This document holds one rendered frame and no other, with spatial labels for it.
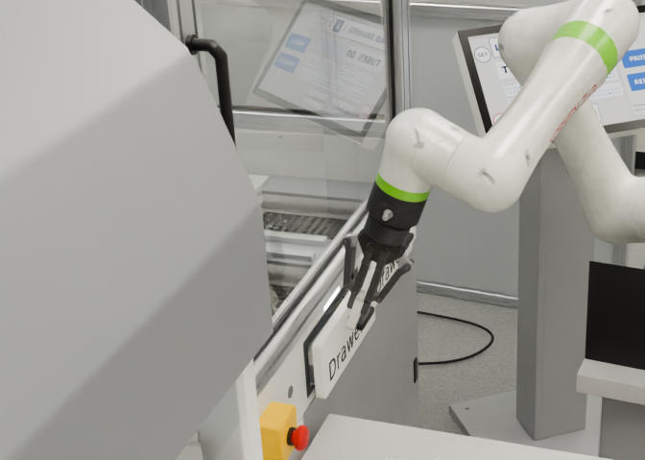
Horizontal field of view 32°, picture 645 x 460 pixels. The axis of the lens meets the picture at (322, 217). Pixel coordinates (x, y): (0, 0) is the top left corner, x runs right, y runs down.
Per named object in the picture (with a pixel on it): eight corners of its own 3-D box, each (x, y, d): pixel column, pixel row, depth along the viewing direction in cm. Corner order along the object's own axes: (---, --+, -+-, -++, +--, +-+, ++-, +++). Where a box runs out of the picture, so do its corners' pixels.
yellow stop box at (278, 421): (303, 442, 178) (299, 404, 175) (286, 469, 172) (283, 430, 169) (274, 437, 180) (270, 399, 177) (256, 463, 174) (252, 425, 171)
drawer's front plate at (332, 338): (375, 319, 217) (373, 269, 212) (324, 400, 192) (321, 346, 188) (367, 317, 217) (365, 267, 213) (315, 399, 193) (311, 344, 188)
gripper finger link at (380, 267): (387, 239, 190) (394, 242, 190) (370, 291, 196) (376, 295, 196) (380, 249, 187) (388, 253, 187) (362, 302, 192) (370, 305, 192)
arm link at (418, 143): (414, 88, 182) (384, 106, 173) (481, 122, 178) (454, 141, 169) (388, 161, 189) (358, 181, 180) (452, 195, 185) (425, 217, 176)
